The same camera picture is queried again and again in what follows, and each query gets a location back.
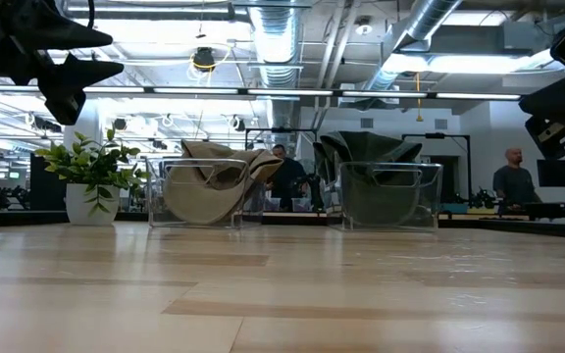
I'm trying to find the beige cloths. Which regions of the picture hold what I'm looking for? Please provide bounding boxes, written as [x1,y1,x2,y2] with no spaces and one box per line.
[162,166,252,227]

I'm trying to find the beige baseball cap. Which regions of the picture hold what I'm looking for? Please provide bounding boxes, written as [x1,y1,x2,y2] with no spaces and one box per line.
[180,139,284,197]

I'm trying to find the black monitor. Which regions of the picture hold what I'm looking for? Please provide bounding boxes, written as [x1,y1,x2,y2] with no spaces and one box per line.
[536,158,565,189]

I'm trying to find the person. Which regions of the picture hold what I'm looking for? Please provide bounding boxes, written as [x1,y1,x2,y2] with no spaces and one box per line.
[491,147,543,206]
[265,143,309,213]

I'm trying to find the black table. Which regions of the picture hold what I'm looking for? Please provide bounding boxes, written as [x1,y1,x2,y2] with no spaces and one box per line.
[525,201,565,225]

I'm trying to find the ceiling light fixture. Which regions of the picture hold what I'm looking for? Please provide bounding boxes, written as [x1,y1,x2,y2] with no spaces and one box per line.
[383,48,558,76]

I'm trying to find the black cabinet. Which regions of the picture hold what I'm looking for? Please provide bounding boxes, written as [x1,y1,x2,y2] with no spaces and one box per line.
[29,153,68,212]

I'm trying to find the green plant in white pot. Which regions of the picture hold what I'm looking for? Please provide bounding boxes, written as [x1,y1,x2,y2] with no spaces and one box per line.
[33,127,142,227]

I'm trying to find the teal storage bin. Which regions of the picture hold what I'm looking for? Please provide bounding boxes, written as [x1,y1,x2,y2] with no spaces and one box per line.
[439,202,470,215]

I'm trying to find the clear plastic bin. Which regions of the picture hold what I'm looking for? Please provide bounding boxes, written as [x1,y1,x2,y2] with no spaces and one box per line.
[145,156,265,229]
[326,161,444,232]

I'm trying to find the black frame stand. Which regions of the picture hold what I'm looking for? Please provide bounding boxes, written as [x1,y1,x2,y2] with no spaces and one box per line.
[401,131,473,203]
[244,126,319,148]

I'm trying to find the black overhead camera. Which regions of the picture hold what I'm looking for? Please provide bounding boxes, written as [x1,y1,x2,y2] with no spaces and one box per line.
[191,46,219,75]

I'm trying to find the yellow hanging cord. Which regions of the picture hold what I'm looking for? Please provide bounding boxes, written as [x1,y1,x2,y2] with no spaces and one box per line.
[413,72,425,124]

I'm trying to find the silver spiral ceiling duct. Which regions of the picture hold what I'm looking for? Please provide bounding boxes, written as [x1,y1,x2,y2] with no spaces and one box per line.
[250,0,308,129]
[355,0,463,107]

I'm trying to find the black table frame rail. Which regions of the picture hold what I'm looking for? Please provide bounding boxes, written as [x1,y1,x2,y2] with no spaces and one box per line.
[0,209,565,241]

